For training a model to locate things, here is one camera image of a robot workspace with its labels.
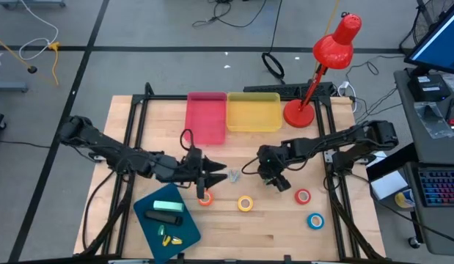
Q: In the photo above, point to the blue tape roll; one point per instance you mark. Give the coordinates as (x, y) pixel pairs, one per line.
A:
(309, 221)

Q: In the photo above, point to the mint green stapler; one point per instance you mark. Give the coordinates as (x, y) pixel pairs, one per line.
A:
(168, 206)

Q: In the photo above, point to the teal plastic tray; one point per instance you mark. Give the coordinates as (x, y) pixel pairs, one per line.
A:
(186, 227)

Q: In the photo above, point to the white cardboard box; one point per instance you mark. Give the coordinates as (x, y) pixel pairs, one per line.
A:
(388, 185)

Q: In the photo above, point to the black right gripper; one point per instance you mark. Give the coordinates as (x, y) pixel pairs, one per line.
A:
(270, 161)

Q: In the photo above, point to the pink plastic bin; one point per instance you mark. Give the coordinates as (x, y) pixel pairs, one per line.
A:
(205, 117)

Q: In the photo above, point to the orange tape roll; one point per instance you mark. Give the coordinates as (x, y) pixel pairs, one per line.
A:
(208, 201)

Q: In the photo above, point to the computer monitor blue screen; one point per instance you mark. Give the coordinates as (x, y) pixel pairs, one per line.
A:
(439, 47)

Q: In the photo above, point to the white power adapter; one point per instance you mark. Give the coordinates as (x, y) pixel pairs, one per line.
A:
(344, 88)

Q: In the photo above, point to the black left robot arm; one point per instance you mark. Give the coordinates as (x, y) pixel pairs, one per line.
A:
(109, 150)

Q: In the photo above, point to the grey staple remover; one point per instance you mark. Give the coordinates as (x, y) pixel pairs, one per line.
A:
(233, 176)

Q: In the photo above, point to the grey desk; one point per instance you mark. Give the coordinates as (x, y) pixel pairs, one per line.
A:
(432, 150)

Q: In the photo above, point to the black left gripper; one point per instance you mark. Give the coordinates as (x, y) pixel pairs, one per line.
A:
(193, 166)

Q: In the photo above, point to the grey cart base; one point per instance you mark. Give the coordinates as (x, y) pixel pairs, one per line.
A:
(8, 86)

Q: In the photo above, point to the red desk lamp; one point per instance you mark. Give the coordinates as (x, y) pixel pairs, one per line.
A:
(336, 51)

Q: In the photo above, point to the rainbow backlit keyboard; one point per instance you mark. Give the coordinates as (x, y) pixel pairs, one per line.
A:
(441, 187)

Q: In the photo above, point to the black table frame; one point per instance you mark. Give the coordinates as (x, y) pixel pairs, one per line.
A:
(164, 97)

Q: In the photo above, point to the clear plastic bag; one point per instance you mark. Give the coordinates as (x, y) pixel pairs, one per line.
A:
(432, 121)

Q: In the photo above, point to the yellow plastic bin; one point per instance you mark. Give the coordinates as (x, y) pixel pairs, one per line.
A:
(254, 113)

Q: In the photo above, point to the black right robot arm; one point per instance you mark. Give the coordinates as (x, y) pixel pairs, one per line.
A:
(322, 141)

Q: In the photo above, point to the red tape roll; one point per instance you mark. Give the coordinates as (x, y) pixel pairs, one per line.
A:
(296, 197)

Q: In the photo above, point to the black mini computer box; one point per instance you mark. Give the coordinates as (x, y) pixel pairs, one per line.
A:
(428, 88)

